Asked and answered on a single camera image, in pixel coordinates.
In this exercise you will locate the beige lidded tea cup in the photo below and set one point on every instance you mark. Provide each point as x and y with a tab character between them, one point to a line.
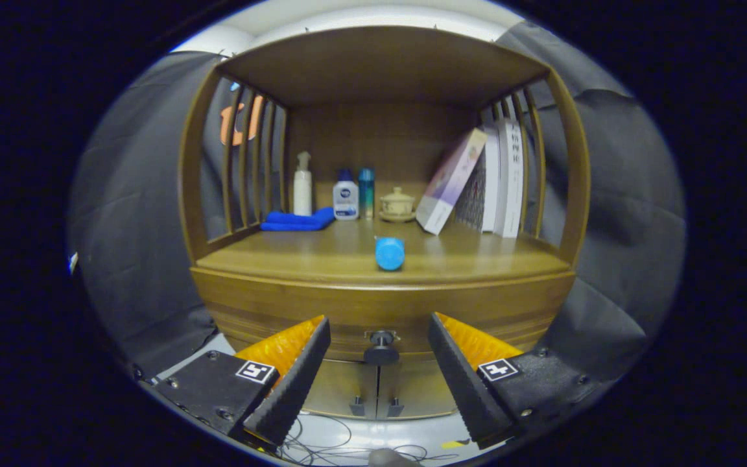
397	204

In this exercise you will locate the plain white book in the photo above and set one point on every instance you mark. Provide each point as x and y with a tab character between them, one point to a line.
491	181

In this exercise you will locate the white book with black lettering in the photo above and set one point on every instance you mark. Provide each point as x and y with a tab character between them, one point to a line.
511	181

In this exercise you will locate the blue and white tube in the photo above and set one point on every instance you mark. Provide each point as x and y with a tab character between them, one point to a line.
390	254

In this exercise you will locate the folded blue cloth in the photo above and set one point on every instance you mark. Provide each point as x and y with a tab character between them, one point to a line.
296	220

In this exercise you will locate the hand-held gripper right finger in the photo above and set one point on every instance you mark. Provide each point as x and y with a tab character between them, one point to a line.
461	383

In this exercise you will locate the wooden countertop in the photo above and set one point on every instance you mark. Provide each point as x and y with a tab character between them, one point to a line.
321	253

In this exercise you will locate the black backdrop cloth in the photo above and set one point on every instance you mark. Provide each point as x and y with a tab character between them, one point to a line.
127	207

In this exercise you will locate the brown wooden cabinet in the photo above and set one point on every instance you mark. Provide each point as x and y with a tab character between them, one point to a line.
380	65

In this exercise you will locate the yellow tape strip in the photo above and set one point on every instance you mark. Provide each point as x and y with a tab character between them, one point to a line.
454	444

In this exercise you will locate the pale rounded object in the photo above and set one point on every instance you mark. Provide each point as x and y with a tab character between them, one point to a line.
390	458

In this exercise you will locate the white pump bottle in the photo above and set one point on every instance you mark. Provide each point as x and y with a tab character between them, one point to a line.
303	194

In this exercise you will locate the black drawer knob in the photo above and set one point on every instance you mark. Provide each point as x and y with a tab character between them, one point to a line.
381	353

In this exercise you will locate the white bottle with blue cap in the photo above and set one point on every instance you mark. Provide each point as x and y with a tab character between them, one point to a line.
345	201

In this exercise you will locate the slim teal bottle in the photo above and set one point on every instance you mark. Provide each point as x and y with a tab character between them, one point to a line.
366	194

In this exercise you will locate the pink and purple book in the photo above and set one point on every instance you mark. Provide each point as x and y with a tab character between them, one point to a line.
451	178

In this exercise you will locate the dark patterned book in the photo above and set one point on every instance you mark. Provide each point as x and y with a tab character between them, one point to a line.
471	194

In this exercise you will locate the wooden cabinet door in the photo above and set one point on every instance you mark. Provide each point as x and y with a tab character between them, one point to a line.
341	386
419	389

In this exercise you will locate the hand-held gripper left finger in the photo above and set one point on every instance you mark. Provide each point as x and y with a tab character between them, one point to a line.
296	383

